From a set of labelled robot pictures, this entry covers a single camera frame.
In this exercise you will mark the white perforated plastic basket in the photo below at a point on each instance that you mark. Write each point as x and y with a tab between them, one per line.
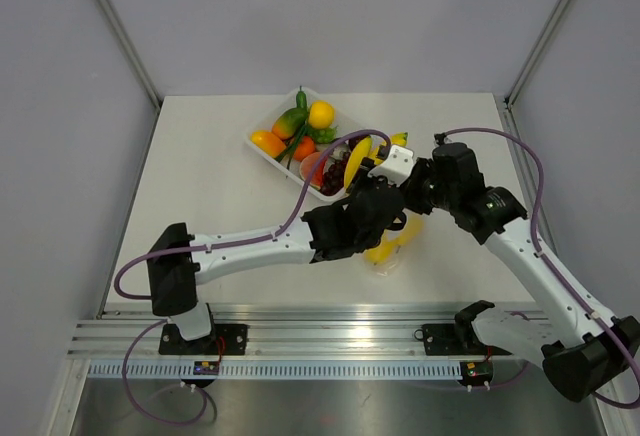
343	124

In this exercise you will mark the watermelon slice toy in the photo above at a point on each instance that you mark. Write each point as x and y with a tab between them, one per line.
312	168

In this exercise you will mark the yellow lemon toy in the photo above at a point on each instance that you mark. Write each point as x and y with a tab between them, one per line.
382	253
321	115

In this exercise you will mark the yellow orange mango toy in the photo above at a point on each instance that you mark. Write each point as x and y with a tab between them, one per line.
267	142

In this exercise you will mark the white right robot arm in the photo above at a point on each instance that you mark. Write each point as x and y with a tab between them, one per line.
587	345

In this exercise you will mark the orange carrot toy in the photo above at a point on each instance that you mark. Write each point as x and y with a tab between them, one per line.
305	148

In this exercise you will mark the clear zip bag teal zipper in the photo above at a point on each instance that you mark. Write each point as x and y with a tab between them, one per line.
385	270

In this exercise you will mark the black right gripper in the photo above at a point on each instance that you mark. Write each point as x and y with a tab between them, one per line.
422	167

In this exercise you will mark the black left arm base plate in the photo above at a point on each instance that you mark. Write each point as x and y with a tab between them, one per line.
231	339

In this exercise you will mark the green bean toy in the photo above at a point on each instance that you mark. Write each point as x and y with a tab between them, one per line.
292	145

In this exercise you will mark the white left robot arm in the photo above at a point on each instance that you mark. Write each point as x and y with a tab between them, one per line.
180	262

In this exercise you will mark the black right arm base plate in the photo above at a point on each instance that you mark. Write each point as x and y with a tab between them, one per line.
439	339

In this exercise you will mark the green orange mango toy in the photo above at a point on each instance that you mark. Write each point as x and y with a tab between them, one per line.
288	123

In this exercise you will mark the dark grape bunch toy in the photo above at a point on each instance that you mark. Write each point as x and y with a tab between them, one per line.
333	174

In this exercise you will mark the yellow banana toy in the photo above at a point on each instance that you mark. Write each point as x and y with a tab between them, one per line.
399	139
358	153

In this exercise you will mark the left aluminium frame post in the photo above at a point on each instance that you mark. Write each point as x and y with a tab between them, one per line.
122	39

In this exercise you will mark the right aluminium frame post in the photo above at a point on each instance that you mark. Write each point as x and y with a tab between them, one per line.
537	52

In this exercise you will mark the white slotted cable duct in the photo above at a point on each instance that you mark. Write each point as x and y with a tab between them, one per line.
279	370

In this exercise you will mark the aluminium frame post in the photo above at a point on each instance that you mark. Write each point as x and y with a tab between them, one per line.
537	52
122	39

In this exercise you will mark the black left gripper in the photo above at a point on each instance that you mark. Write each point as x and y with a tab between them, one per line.
362	179

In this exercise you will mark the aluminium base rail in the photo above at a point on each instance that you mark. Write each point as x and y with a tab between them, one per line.
289	333

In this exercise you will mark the green chili pepper toy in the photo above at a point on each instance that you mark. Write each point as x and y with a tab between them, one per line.
301	99

